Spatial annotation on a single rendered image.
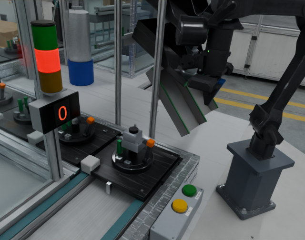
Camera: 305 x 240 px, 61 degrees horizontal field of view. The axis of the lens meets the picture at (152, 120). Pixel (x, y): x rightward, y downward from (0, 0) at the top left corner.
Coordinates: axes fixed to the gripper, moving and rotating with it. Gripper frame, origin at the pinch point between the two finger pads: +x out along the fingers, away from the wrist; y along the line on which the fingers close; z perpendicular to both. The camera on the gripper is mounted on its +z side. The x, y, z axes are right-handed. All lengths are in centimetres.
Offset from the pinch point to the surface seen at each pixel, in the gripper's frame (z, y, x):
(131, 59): 79, -80, 26
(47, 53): 29.6, 25.5, -10.0
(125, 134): 21.4, 7.2, 17.4
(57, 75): 29.1, 24.1, -4.5
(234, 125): 0, -60, 39
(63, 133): 46, 10, 25
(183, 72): 14.7, -16.9, 2.4
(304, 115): -49, -305, 125
